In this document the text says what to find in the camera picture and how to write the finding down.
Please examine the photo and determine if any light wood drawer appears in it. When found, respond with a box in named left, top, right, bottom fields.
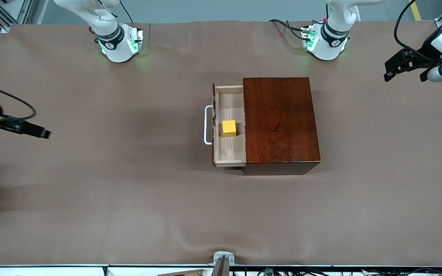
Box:
left=211, top=84, right=247, bottom=168

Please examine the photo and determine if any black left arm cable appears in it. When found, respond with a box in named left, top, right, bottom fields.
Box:
left=394, top=0, right=425, bottom=54

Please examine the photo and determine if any green lit base connector box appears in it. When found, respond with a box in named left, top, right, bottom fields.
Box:
left=128, top=26, right=144, bottom=54
left=302, top=25, right=318, bottom=52

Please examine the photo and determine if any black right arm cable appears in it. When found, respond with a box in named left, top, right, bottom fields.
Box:
left=0, top=77, right=37, bottom=121

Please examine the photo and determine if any white metal drawer handle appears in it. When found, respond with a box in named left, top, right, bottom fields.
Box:
left=204, top=105, right=214, bottom=145

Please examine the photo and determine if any thin black cable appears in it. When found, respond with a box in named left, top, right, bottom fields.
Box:
left=118, top=0, right=134, bottom=24
left=269, top=18, right=306, bottom=41

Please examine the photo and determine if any grey metal bracket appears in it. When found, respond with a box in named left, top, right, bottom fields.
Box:
left=213, top=251, right=236, bottom=276

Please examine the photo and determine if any brown table cover cloth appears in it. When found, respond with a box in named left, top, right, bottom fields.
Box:
left=0, top=20, right=442, bottom=267

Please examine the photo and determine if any tan board piece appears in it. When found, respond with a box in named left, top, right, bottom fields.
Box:
left=157, top=269, right=206, bottom=276

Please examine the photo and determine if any aluminium frame structure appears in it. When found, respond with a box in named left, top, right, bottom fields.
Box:
left=0, top=0, right=34, bottom=34

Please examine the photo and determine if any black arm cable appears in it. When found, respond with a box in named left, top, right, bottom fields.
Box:
left=0, top=77, right=37, bottom=121
left=394, top=0, right=425, bottom=54

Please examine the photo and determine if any yellow block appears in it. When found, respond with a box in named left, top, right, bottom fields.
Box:
left=221, top=120, right=237, bottom=138

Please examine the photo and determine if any dark brown wooden cabinet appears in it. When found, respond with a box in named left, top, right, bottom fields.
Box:
left=242, top=77, right=321, bottom=176

